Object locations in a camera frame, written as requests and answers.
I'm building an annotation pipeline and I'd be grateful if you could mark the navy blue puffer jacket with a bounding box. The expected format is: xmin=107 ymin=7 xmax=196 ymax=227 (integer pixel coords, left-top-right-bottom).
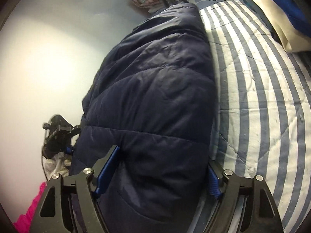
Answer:
xmin=70 ymin=3 xmax=217 ymax=232

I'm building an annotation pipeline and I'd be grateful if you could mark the pink left sleeve forearm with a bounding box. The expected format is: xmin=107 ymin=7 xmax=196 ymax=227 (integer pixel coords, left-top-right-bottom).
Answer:
xmin=13 ymin=182 xmax=46 ymax=233

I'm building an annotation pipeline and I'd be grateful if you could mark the left hand grey glove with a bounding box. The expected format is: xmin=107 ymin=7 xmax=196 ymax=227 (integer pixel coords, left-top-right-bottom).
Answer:
xmin=42 ymin=152 xmax=72 ymax=181

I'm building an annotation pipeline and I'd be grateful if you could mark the blue white striped bedspread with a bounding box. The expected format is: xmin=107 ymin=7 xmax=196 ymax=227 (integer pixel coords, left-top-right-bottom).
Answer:
xmin=200 ymin=0 xmax=310 ymax=232

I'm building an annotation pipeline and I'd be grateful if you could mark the blue beige folded garment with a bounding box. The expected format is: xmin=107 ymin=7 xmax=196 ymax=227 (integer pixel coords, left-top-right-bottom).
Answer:
xmin=253 ymin=0 xmax=310 ymax=53

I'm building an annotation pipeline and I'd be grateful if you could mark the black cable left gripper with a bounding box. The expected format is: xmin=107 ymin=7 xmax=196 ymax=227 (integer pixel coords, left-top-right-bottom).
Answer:
xmin=40 ymin=123 xmax=53 ymax=181

